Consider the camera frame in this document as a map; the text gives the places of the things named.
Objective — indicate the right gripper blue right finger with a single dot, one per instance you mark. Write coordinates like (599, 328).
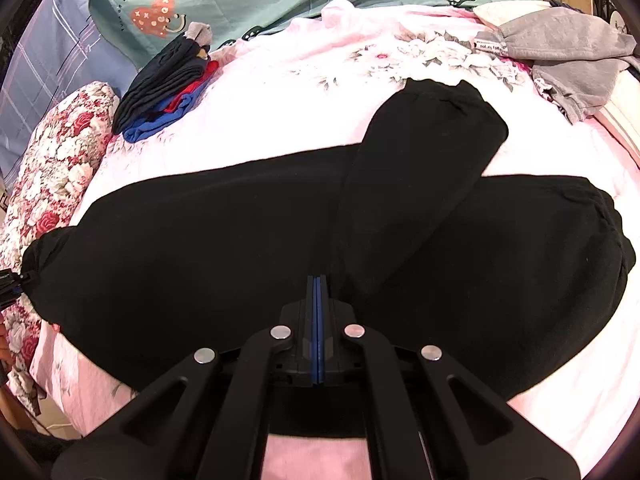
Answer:
(334, 316)

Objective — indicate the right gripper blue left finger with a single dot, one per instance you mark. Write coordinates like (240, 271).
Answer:
(299, 363)

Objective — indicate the black pants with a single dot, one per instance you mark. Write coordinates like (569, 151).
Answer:
(510, 275)

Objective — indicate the red floral pillow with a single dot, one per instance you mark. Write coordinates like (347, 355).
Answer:
(62, 156)

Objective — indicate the folded blue garment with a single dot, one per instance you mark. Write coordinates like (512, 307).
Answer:
(155, 120)

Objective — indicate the pink floral bed sheet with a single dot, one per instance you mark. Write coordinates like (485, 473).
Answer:
(318, 83)

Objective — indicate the blue plaid pillow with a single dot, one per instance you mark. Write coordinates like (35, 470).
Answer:
(60, 51)

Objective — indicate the folded red garment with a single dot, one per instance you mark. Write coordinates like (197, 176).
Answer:
(192, 87)

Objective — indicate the folded dark navy garment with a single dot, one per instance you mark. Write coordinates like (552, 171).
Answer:
(177, 65)

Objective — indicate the small grey folded cloth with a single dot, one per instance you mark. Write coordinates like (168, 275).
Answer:
(199, 32)

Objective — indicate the cream pillow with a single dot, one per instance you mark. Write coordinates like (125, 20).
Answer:
(495, 14)

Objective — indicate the grey garment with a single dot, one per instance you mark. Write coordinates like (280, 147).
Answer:
(576, 58)

